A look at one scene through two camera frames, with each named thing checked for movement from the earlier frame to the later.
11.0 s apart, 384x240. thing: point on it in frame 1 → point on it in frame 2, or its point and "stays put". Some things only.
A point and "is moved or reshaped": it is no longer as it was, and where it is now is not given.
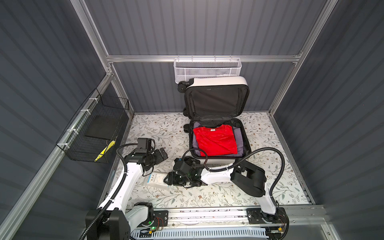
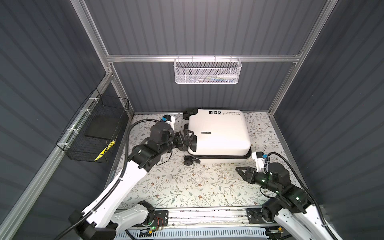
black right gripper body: x=175 y=179 → x=260 y=179
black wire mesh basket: x=92 y=137 stays put
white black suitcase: x=215 y=105 is moved or reshaped
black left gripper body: x=155 y=157 → x=177 y=141
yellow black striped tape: x=104 y=151 stays put
